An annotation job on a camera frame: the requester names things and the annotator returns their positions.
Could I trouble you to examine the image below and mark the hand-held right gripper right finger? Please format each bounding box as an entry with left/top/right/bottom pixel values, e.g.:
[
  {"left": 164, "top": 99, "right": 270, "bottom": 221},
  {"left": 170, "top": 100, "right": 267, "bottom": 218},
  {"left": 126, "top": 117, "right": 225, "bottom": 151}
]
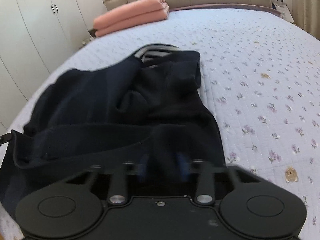
[{"left": 175, "top": 152, "right": 262, "bottom": 204}]

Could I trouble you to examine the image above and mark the beige curtain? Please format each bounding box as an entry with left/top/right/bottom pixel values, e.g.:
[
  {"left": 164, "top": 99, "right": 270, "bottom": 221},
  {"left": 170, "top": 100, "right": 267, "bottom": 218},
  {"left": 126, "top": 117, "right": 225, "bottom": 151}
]
[{"left": 291, "top": 0, "right": 320, "bottom": 42}]

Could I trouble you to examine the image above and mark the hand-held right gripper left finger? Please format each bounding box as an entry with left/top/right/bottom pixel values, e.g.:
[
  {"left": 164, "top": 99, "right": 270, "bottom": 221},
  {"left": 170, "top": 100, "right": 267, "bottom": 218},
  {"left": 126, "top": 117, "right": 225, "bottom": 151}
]
[{"left": 63, "top": 155, "right": 151, "bottom": 204}]

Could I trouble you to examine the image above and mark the folded pink blanket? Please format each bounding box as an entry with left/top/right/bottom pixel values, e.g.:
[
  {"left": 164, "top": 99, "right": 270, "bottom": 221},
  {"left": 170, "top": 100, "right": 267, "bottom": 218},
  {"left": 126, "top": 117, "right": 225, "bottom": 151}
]
[{"left": 93, "top": 0, "right": 170, "bottom": 37}]

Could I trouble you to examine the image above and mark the white wardrobe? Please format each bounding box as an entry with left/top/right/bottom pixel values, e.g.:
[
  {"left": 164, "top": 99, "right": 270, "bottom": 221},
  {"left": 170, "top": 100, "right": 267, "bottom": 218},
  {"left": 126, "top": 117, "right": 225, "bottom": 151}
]
[{"left": 0, "top": 0, "right": 107, "bottom": 132}]

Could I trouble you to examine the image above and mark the dark navy striped hoodie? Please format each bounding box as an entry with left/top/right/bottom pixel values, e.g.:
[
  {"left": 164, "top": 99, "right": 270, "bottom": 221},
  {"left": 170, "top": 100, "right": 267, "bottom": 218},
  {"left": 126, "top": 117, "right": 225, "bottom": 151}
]
[{"left": 2, "top": 44, "right": 227, "bottom": 222}]

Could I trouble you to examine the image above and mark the white tote bag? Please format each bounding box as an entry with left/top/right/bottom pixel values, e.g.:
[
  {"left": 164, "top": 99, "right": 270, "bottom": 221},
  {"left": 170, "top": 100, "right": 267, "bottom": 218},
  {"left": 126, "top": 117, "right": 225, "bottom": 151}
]
[{"left": 268, "top": 0, "right": 295, "bottom": 23}]

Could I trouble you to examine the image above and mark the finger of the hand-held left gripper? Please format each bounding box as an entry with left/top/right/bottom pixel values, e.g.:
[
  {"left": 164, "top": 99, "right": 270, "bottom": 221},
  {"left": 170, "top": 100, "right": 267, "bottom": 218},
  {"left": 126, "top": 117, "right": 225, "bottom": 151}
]
[{"left": 0, "top": 133, "right": 13, "bottom": 145}]

